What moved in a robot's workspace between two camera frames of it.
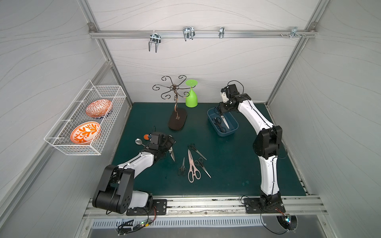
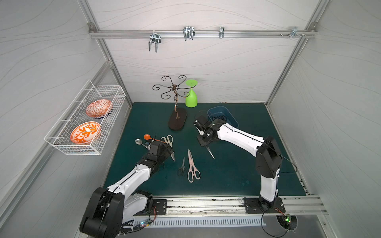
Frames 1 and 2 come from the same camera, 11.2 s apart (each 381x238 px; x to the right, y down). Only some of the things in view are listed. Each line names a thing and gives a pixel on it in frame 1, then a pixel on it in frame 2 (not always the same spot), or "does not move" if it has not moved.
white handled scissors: x=193 y=170 does not move
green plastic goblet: x=191 y=101 does not move
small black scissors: x=182 y=170 does not move
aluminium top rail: x=203 y=33 does not move
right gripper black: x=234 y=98 → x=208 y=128
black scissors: x=199 y=162 → x=210 y=151
